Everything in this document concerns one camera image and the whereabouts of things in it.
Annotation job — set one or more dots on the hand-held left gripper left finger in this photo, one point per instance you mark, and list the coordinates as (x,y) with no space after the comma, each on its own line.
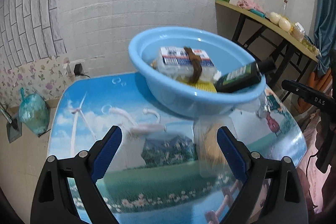
(107,155)

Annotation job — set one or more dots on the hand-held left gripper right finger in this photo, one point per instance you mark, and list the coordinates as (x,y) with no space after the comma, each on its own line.
(231,155)

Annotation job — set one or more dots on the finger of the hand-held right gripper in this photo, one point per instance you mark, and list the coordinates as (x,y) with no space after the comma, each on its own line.
(296,87)

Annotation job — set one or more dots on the clear plastic container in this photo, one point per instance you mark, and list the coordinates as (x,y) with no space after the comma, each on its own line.
(203,166)

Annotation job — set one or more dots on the black bottle with green label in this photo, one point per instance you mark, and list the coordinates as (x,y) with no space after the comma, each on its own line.
(236,79)

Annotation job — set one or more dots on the light blue plastic basin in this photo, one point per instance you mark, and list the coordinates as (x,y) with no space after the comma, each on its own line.
(183,98)

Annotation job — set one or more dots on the yellow sponge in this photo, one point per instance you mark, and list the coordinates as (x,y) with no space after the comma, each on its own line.
(203,86)

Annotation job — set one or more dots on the blue white labelled pack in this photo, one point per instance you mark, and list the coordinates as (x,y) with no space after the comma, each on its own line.
(176,58)

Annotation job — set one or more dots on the landscape print desktop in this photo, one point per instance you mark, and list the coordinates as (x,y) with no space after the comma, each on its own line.
(157,182)

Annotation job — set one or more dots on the orange cloth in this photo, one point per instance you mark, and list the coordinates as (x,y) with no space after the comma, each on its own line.
(317,79)

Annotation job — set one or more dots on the clear foil snack bag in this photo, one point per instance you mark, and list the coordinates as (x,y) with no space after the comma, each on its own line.
(263,108)

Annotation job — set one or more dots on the pile of yellow-green fruits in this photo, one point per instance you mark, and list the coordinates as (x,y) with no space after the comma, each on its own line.
(311,45)

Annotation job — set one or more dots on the clear plastic jar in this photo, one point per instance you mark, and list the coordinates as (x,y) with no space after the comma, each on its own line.
(298,32)

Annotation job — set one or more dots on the cream round fruit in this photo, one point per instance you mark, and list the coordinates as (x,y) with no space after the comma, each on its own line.
(274,17)
(285,23)

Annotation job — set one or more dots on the wooden table with black legs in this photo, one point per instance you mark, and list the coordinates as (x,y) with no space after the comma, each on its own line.
(265,23)

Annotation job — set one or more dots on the blue curtain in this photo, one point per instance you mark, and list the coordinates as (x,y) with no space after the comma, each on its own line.
(324,16)

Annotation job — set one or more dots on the clear plastic bottle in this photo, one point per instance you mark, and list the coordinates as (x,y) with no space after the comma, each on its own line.
(285,8)

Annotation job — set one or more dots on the teal flat object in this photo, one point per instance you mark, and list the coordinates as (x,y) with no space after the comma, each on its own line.
(258,13)

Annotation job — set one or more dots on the pink blanket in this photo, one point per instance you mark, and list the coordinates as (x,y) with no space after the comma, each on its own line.
(312,187)

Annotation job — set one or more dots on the tied green garbage bag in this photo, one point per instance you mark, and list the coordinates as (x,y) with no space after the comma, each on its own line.
(34,113)

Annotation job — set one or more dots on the black plug-in charger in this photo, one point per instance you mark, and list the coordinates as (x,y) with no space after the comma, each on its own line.
(78,69)

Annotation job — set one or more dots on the pink cloth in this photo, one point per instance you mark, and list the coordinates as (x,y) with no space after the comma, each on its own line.
(249,4)

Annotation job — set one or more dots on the dark dustpan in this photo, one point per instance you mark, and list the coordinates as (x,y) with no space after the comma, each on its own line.
(13,132)

